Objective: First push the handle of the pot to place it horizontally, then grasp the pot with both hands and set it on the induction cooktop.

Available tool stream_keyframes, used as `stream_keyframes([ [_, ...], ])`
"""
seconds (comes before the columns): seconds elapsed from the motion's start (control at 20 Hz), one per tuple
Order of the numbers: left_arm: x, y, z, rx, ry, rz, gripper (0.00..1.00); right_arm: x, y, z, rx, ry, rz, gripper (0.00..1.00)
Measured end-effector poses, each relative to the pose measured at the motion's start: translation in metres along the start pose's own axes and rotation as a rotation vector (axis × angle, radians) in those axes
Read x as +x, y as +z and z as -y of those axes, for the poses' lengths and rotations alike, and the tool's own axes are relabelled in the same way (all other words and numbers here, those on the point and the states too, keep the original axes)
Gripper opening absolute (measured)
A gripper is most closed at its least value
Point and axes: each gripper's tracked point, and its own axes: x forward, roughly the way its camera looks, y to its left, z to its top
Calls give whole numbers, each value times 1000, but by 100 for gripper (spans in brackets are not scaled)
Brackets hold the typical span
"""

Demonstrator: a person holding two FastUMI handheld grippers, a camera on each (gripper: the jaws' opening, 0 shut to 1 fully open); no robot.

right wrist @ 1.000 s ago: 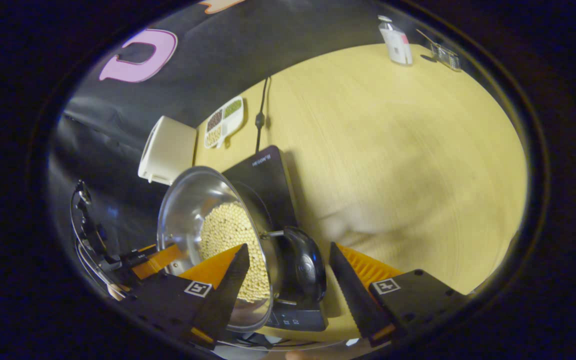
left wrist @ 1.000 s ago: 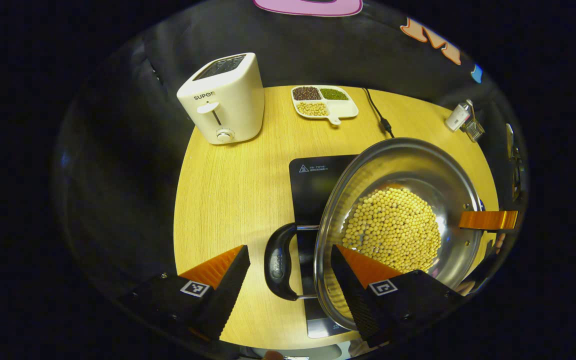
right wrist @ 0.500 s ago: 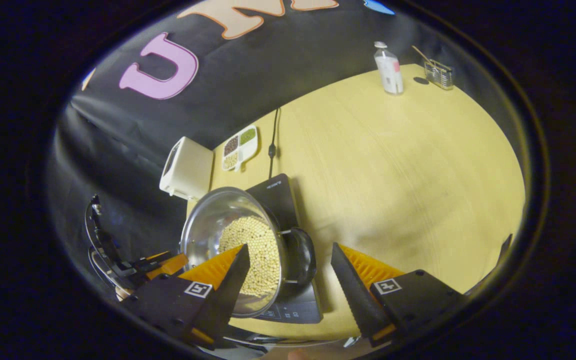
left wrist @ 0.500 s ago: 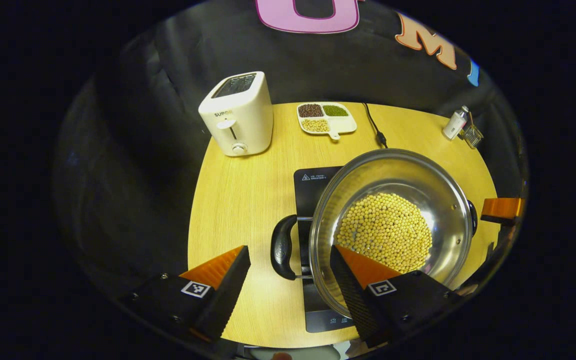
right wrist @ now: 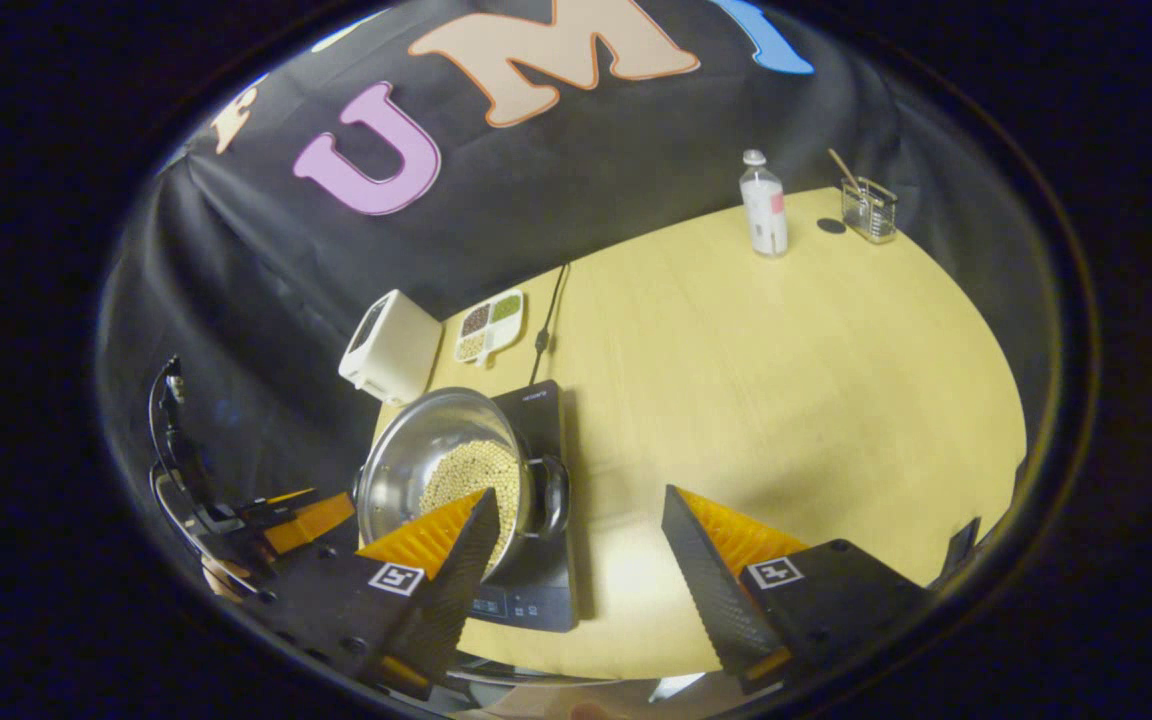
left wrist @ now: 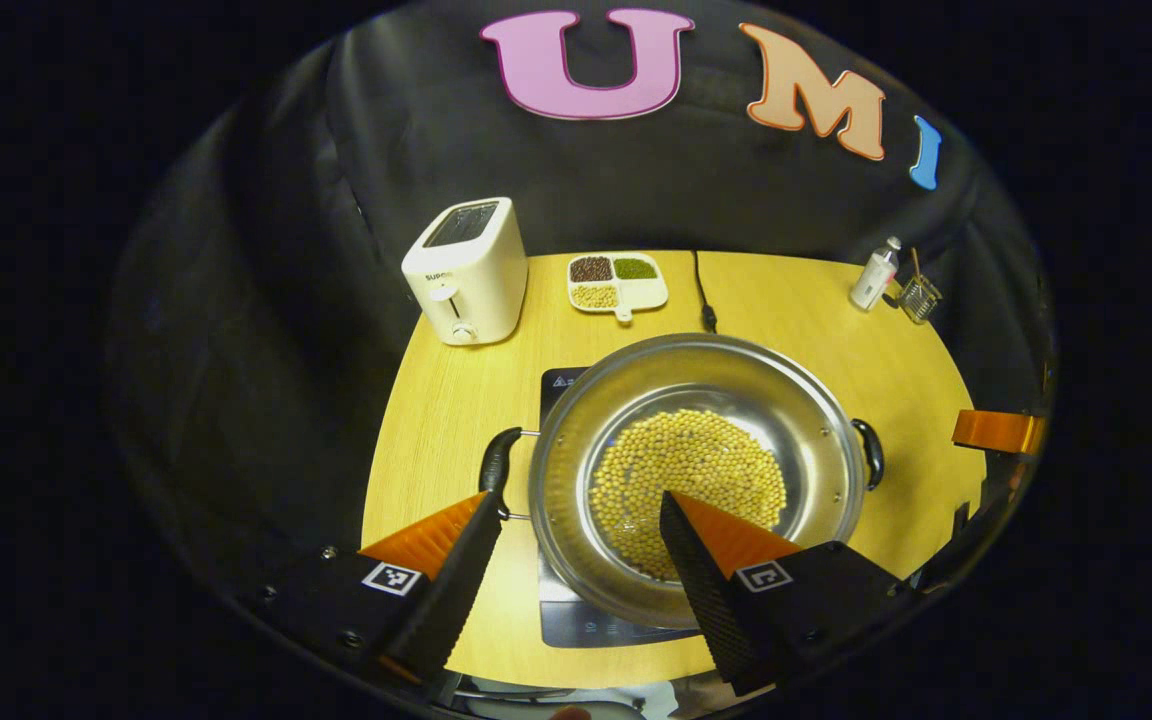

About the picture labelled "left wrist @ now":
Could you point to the small heap of yellow beans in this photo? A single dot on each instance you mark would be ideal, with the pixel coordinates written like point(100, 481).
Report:
point(594, 296)

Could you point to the white divided dish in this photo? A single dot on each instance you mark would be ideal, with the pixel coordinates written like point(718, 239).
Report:
point(644, 295)

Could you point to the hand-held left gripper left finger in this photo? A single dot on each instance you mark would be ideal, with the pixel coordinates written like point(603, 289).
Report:
point(451, 590)

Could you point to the thin wooden stick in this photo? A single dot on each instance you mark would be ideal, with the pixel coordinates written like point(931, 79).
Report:
point(915, 262)

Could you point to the black induction cooktop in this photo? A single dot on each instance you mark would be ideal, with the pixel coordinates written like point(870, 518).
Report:
point(576, 625)

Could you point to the white toaster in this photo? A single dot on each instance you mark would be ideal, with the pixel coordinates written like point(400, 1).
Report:
point(476, 270)

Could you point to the heap of red beans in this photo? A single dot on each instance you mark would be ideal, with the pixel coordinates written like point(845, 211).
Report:
point(591, 269)

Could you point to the pile of yellow soybeans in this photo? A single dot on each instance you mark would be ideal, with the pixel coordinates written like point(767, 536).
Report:
point(686, 460)

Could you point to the heap of green mung beans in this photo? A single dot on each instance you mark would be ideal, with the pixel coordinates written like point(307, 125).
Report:
point(634, 268)

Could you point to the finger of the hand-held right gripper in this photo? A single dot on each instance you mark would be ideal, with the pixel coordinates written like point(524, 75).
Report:
point(996, 430)

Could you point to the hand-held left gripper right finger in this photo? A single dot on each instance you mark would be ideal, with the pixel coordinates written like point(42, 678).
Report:
point(706, 590)

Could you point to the small clear plastic bottle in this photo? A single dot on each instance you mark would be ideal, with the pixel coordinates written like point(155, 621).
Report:
point(874, 280)

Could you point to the clear glass cup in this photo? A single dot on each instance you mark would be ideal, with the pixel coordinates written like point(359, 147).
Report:
point(920, 300)

